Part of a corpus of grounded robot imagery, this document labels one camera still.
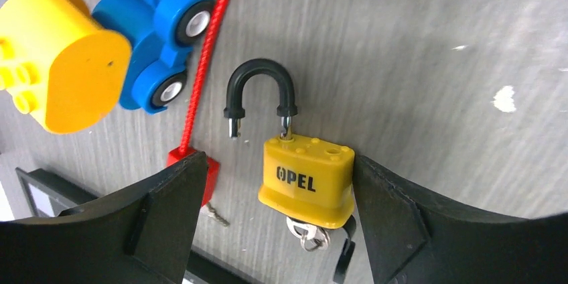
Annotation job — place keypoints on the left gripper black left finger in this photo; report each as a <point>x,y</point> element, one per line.
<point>111,233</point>

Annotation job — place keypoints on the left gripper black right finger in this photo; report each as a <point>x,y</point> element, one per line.
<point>415,235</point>

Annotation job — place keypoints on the red cable padlock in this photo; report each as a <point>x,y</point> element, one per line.
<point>202,69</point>

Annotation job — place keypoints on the yellow black padlock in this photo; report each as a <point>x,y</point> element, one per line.
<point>304,178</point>

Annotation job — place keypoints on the blue yellow toy car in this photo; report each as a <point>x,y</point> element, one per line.
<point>69,65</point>

